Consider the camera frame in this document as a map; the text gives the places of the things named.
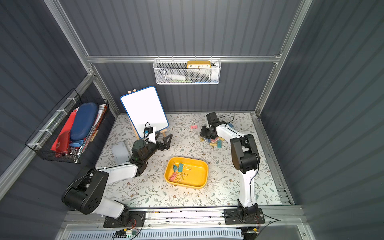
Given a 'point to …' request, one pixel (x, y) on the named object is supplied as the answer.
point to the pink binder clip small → (214, 140)
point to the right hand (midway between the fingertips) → (205, 133)
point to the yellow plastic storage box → (198, 177)
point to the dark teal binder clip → (175, 168)
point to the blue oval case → (85, 118)
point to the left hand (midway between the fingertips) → (167, 134)
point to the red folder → (61, 144)
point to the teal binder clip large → (219, 143)
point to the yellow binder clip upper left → (201, 140)
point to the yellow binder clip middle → (214, 144)
